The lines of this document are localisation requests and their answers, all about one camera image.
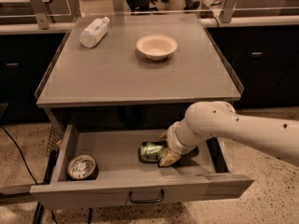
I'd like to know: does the grey metal post left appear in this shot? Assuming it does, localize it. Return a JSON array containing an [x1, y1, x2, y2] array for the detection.
[[29, 0, 50, 30]]

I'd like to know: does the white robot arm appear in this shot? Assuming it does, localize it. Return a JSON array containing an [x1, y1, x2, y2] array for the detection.
[[159, 102, 299, 167]]

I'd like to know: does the round tin in drawer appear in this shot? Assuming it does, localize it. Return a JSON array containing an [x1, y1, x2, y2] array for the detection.
[[66, 154, 98, 181]]

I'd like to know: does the black drawer handle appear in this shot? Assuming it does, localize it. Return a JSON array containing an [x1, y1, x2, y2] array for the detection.
[[128, 189, 164, 204]]

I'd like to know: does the black floor cable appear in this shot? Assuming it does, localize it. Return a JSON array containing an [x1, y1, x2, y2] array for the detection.
[[0, 124, 39, 186]]

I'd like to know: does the grey metal post right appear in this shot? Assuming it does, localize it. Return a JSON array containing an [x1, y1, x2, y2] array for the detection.
[[219, 0, 242, 24]]

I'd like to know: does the white paper bowl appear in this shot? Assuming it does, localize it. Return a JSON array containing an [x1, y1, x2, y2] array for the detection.
[[136, 35, 178, 61]]

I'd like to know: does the grey cabinet with top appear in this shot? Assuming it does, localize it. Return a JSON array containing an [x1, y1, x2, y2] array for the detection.
[[37, 14, 244, 130]]

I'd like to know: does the wire mesh basket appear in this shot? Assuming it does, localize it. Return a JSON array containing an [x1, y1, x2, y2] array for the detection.
[[46, 127, 63, 157]]

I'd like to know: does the clear plastic water bottle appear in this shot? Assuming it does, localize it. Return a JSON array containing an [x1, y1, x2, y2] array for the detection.
[[79, 17, 110, 48]]

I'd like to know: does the crushed green soda can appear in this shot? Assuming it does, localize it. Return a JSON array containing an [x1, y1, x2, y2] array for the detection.
[[138, 141, 167, 163]]

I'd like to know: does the open grey top drawer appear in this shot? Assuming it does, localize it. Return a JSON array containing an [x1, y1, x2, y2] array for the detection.
[[30, 124, 254, 210]]

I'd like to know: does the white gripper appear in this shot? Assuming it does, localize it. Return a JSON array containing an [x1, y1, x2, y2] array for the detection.
[[159, 120, 198, 167]]

